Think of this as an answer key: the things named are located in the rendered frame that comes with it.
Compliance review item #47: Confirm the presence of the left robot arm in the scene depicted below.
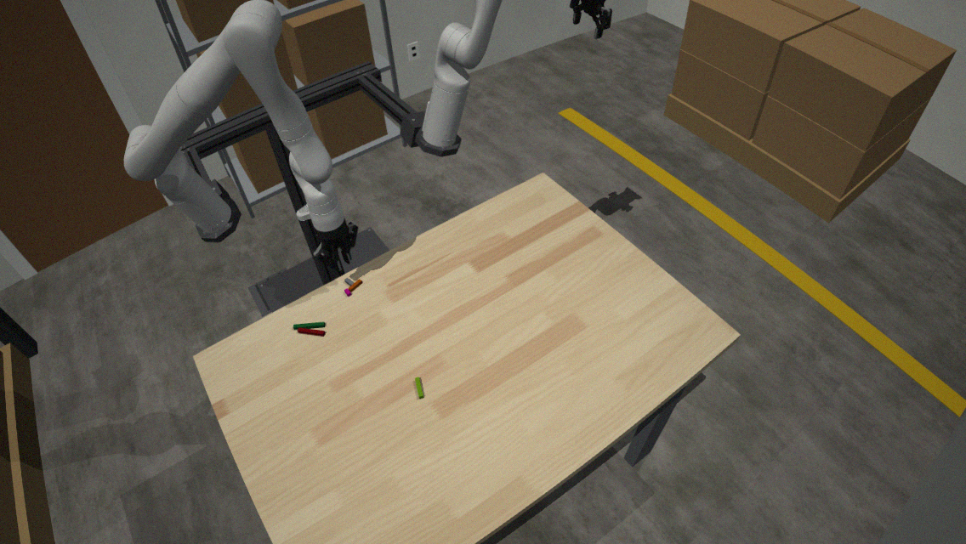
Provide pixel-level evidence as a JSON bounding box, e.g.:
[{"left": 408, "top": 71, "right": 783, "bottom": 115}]
[{"left": 422, "top": 0, "right": 502, "bottom": 147}]

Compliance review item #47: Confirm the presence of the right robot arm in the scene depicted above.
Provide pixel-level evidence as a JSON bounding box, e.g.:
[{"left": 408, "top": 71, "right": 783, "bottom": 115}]
[{"left": 124, "top": 0, "right": 344, "bottom": 234}]

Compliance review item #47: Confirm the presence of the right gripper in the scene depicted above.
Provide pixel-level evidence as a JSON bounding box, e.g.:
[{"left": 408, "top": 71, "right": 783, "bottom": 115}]
[{"left": 311, "top": 219, "right": 358, "bottom": 271}]

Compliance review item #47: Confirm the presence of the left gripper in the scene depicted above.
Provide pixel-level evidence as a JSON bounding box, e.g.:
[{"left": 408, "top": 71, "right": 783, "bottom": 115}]
[{"left": 570, "top": 0, "right": 612, "bottom": 39}]

